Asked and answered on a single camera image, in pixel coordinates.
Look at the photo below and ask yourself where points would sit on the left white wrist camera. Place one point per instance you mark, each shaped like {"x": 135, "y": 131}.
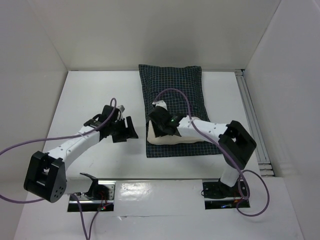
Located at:
{"x": 120, "y": 112}

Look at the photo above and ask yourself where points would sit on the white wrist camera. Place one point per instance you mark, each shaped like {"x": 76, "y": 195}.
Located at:
{"x": 160, "y": 103}
{"x": 120, "y": 112}

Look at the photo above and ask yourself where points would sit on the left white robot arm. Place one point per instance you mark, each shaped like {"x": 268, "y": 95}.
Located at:
{"x": 46, "y": 175}

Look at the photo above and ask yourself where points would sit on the aluminium rail frame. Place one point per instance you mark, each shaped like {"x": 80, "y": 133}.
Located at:
{"x": 262, "y": 155}

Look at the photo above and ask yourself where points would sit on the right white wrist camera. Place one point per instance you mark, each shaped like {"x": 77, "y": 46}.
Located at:
{"x": 160, "y": 103}

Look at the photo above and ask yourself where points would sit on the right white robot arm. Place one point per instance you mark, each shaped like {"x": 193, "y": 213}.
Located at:
{"x": 236, "y": 143}

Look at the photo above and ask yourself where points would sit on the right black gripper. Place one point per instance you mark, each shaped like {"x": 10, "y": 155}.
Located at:
{"x": 158, "y": 122}

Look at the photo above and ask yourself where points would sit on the cream bear pillow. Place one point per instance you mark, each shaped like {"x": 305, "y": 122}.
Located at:
{"x": 156, "y": 137}

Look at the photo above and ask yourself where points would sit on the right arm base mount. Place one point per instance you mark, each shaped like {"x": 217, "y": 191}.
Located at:
{"x": 220, "y": 196}

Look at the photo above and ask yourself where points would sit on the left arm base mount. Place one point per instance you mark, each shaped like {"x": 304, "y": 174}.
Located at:
{"x": 99, "y": 196}

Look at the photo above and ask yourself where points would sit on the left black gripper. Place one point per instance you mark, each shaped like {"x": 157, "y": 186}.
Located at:
{"x": 131, "y": 133}

